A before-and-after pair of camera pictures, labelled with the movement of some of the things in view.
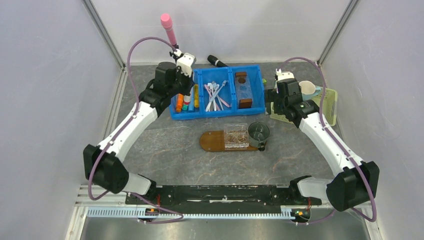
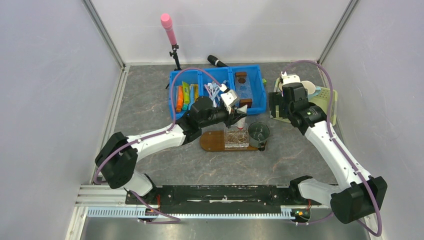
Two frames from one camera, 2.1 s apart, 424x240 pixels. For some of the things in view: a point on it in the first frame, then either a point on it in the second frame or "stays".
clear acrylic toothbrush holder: (236, 136) stays
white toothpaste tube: (187, 99) -> (241, 122)
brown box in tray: (243, 92) stays
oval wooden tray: (214, 141) stays
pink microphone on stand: (167, 21) stays
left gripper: (187, 91) -> (232, 117)
